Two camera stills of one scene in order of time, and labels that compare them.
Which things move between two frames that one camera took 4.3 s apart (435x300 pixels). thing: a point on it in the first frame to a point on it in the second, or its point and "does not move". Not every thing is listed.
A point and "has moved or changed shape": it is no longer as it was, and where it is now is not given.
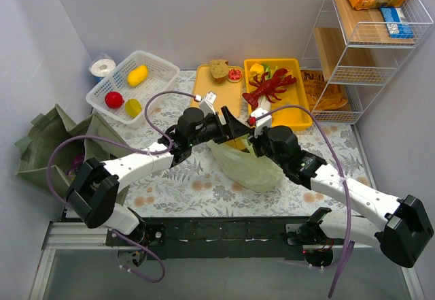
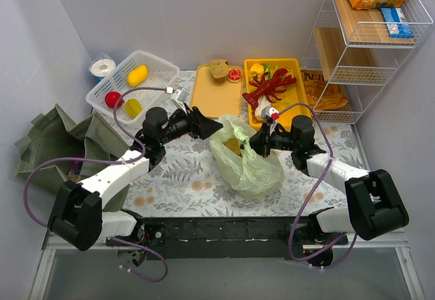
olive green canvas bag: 56,150 does not move
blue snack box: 396,22 does not move
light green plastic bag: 255,172 has moved or changed shape
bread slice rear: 219,70 does not move
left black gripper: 221,128 to 196,122
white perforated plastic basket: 124,94 does not move
